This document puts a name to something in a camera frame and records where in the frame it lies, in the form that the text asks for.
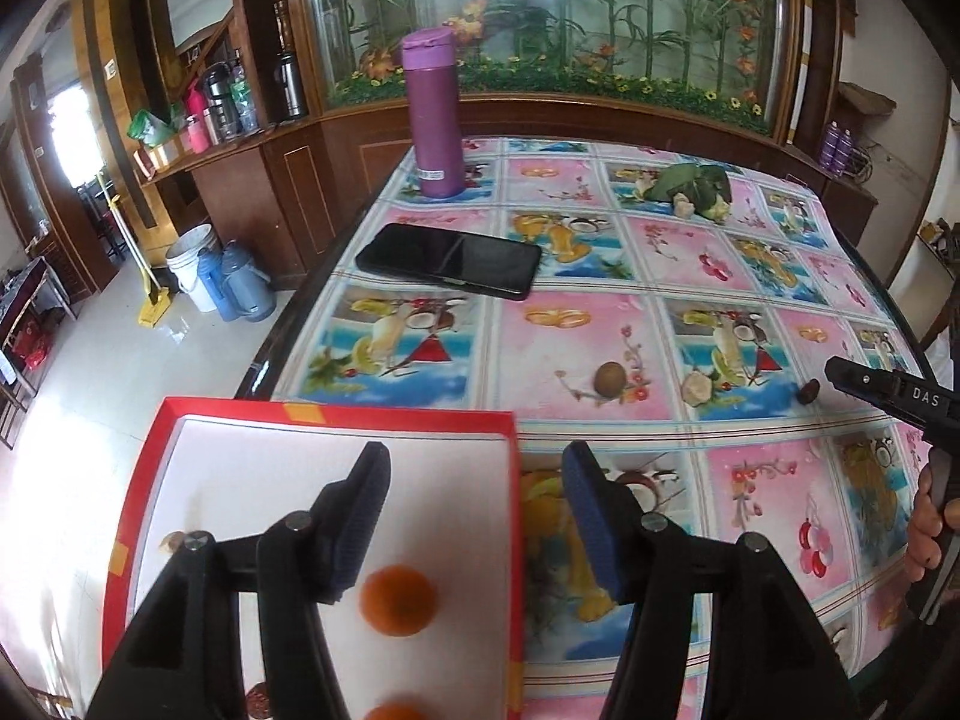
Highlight person's right hand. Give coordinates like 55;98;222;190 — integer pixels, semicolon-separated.
903;465;960;583

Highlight orange tangerine left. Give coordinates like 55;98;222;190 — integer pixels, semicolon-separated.
359;566;439;637

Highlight orange tangerine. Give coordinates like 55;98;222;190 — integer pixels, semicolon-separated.
364;699;428;720
359;566;439;637

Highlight dark red date left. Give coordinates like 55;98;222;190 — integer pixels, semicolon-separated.
796;379;820;405

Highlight brown longan far left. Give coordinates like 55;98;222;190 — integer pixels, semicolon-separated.
592;361;628;400

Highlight red white shallow box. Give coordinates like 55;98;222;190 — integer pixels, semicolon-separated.
89;398;523;718

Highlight beige fruit chunk centre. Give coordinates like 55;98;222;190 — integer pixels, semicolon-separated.
680;369;715;408

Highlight beige chunk near dark date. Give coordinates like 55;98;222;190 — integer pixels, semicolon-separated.
158;532;185;556

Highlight orange tangerine right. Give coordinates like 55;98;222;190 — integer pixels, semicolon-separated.
364;699;428;720

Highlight colourful fruit print tablecloth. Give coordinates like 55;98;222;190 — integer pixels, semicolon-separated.
274;138;926;718

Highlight blue thermos jug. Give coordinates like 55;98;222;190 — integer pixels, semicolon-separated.
197;241;277;322

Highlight black smartphone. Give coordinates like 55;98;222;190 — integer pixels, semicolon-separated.
355;223;542;301

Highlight purple bottles on shelf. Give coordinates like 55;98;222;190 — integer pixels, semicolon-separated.
817;121;854;176

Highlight yellow mop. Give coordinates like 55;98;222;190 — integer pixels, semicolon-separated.
96;172;172;328

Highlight white plastic bucket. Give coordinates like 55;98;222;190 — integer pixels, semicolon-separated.
166;223;220;314

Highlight green leafy vegetable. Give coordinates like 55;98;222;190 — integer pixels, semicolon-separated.
643;163;732;224

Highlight small beige chunk by vegetable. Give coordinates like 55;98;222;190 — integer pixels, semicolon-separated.
672;192;695;218

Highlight aquarium with artificial plants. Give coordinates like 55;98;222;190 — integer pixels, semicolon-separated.
308;0;788;133

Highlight purple thermos bottle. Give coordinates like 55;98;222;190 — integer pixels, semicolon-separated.
402;26;466;199

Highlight wooden display cabinet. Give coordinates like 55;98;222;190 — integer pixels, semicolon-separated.
70;0;249;272

